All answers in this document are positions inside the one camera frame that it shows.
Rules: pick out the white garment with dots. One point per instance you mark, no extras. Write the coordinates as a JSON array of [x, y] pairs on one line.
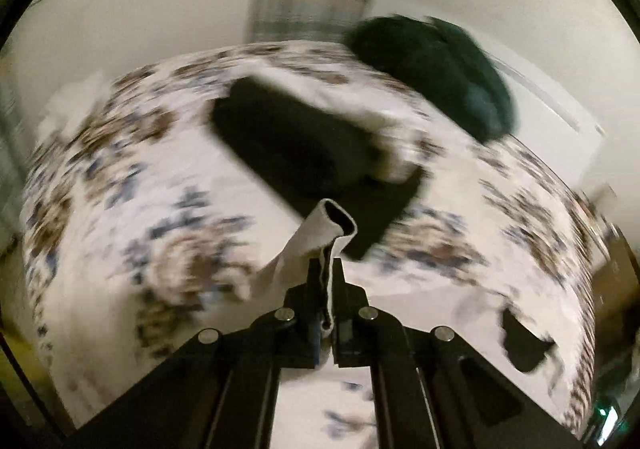
[[324, 235]]

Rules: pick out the white bed headboard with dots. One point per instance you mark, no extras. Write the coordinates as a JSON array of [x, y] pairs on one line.
[[551, 122]]

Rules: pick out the dark green duvet bundle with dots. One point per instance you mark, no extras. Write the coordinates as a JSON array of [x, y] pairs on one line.
[[442, 62]]

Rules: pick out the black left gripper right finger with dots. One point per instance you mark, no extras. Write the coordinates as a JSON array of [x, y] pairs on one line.
[[433, 389]]

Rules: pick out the small white cloth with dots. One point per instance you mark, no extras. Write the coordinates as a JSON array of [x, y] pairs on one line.
[[71, 106]]

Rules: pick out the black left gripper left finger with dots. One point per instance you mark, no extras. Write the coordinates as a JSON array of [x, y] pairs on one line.
[[218, 390]]

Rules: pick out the floral bed blanket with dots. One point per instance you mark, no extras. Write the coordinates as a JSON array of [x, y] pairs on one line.
[[146, 228]]

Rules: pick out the black folded garment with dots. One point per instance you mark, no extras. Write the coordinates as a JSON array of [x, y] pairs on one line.
[[307, 154]]

